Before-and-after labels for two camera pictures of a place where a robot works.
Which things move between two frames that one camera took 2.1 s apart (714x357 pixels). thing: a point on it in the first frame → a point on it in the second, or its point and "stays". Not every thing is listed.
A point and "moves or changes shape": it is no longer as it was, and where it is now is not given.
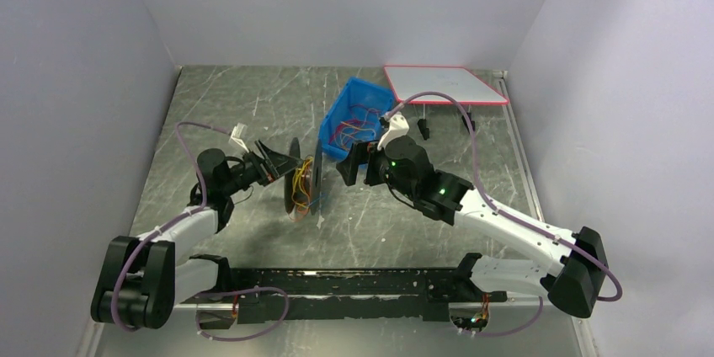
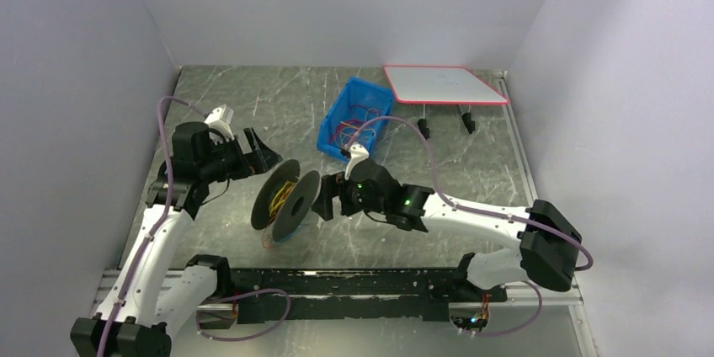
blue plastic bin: x=354 y=116 stays
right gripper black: x=360 y=162 → x=336 y=195
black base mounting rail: x=325 y=294 stays
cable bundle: x=301 y=197 moves or changes shape
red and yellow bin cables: x=361 y=125 stays
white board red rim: x=471 y=88 stays
